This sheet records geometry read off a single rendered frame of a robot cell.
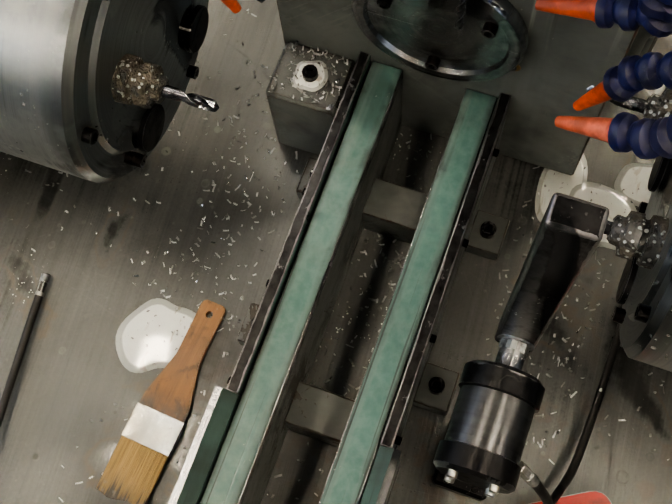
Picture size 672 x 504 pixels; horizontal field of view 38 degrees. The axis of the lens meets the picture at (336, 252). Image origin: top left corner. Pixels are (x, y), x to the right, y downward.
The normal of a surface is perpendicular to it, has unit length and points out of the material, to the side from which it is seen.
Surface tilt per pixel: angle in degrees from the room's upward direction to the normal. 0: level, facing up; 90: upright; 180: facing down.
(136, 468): 2
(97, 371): 0
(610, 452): 0
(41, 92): 55
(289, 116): 90
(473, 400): 41
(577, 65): 90
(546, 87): 90
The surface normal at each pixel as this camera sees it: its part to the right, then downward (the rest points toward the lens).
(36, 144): -0.34, 0.83
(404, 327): -0.05, -0.32
